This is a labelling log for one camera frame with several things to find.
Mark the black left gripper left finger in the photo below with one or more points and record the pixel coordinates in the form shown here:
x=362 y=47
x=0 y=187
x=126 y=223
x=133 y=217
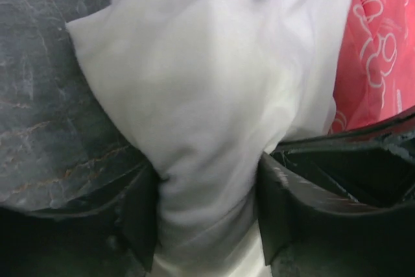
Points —
x=109 y=232

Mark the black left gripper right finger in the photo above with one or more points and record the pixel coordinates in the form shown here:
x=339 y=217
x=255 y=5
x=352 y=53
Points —
x=342 y=204

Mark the white garment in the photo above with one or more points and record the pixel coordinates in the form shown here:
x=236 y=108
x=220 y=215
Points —
x=203 y=88

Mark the pink printed garment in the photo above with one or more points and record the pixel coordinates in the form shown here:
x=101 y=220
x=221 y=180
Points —
x=375 y=72

